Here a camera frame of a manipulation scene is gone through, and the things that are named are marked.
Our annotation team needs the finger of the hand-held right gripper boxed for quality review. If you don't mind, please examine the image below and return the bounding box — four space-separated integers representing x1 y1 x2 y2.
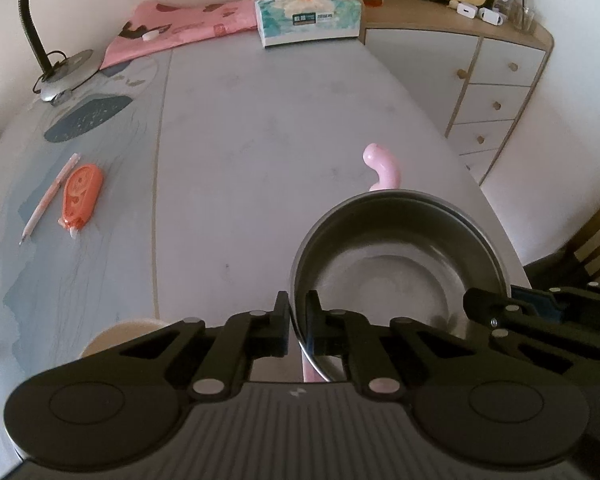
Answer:
510 282 600 339
462 287 600 376

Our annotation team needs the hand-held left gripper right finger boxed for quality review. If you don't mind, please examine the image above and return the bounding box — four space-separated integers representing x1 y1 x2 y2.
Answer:
305 290 483 402

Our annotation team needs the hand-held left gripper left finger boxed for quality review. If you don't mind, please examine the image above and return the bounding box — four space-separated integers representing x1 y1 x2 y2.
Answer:
105 290 292 402

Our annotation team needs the pink steel-lined bowl with handles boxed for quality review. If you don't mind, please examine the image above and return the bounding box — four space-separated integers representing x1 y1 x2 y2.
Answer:
287 142 512 383

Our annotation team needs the wooden slatted chair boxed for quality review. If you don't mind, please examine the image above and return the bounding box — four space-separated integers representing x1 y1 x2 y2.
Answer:
522 192 600 291

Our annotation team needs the cream ceramic bowl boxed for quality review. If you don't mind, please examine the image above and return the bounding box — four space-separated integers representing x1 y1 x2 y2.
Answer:
82 316 163 358

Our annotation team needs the white wooden-top drawer cabinet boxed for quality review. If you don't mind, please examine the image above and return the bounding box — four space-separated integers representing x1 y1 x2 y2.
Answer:
359 0 555 186

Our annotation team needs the orange correction tape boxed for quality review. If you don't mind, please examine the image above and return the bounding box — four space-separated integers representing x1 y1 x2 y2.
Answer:
57 164 104 240

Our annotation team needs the tissue box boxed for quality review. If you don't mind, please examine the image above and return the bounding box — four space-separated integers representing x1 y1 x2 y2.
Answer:
254 0 365 50

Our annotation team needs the pink printed bag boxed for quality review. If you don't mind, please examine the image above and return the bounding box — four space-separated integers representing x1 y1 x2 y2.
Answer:
100 0 261 70

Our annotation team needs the grey desk lamp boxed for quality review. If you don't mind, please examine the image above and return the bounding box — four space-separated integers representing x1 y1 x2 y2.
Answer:
0 0 101 103

